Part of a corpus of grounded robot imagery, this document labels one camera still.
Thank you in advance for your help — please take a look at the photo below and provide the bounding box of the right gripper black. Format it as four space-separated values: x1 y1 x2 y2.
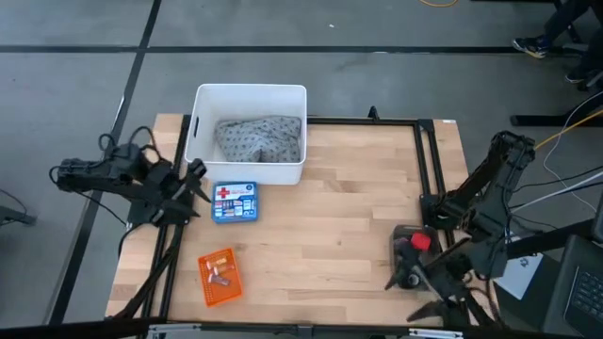
383 261 475 324

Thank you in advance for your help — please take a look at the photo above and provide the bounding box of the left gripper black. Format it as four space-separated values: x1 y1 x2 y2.
173 158 213 204

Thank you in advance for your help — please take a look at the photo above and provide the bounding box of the blue first aid kit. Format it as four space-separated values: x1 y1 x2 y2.
210 181 260 225

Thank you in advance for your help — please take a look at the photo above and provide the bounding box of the grey patterned cloth pack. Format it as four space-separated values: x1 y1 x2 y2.
214 115 302 164

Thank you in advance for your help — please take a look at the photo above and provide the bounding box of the dark transparent plastic bin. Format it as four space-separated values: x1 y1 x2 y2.
389 223 443 291

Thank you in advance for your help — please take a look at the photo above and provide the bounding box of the white perforated plastic basket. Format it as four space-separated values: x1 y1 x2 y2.
184 83 308 186

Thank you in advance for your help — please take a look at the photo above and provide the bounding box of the red capped item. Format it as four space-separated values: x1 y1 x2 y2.
410 232 432 252

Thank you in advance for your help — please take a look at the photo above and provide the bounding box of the orange perforated plastic tray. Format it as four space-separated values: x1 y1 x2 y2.
197 247 244 309

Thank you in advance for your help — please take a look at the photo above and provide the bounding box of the white paper sheet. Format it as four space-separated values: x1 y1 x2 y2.
493 252 545 301

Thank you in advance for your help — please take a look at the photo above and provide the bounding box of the black laptop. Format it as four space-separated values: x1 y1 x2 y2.
541 234 603 338

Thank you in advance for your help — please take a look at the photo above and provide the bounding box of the black desk foot bar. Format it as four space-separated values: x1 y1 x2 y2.
510 112 603 128

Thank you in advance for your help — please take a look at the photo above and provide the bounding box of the person's shoe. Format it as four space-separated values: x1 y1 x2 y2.
563 65 595 86
511 35 551 60

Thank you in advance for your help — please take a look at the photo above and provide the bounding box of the person's leg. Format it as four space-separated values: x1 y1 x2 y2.
544 0 603 44

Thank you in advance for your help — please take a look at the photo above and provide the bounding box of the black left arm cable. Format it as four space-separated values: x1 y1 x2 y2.
96 125 159 154

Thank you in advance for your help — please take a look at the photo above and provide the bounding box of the black metal table frame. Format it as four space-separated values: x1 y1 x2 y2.
106 105 472 338

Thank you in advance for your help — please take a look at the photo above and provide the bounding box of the white floor cable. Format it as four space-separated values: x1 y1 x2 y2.
541 90 603 214

